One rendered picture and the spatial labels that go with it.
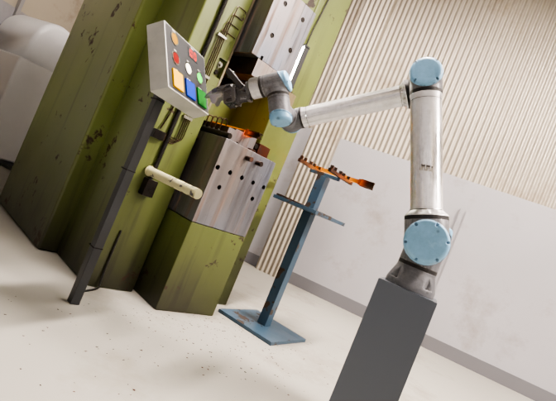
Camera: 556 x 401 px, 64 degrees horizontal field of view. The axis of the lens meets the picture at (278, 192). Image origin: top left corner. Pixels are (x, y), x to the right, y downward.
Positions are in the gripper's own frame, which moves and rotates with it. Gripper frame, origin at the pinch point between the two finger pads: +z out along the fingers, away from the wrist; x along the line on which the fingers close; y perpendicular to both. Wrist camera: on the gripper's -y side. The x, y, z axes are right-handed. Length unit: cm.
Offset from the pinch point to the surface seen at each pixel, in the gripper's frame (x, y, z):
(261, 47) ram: 34, -35, -16
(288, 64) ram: 54, -33, -25
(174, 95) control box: -19.2, 6.3, 5.1
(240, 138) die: 43.7, 7.0, 3.2
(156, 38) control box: -27.0, -14.7, 6.9
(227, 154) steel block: 33.3, 17.3, 7.2
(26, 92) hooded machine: 159, -126, 268
